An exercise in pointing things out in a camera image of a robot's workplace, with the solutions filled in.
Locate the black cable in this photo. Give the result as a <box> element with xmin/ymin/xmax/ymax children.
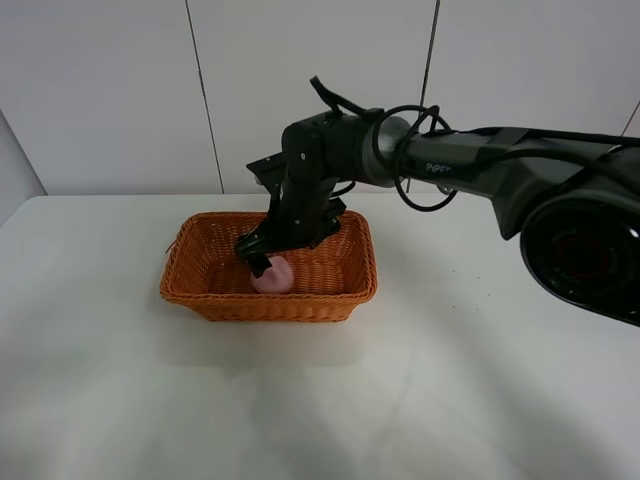
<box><xmin>308</xmin><ymin>75</ymin><xmax>640</xmax><ymax>213</ymax></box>

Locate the orange wicker basket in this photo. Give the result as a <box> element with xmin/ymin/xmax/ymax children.
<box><xmin>159</xmin><ymin>211</ymin><xmax>377</xmax><ymax>322</ymax></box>

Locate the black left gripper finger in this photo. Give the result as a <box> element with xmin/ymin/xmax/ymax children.
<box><xmin>249</xmin><ymin>254</ymin><xmax>271</xmax><ymax>279</ymax></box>

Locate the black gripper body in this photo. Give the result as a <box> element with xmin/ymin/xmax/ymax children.
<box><xmin>236</xmin><ymin>114</ymin><xmax>373</xmax><ymax>258</ymax></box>

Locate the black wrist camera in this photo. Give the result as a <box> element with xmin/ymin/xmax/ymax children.
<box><xmin>246</xmin><ymin>153</ymin><xmax>286</xmax><ymax>195</ymax></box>

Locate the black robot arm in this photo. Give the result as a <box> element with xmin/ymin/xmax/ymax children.
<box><xmin>236</xmin><ymin>110</ymin><xmax>639</xmax><ymax>325</ymax></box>

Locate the pink peach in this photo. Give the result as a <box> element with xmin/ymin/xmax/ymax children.
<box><xmin>250</xmin><ymin>256</ymin><xmax>294</xmax><ymax>294</ymax></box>

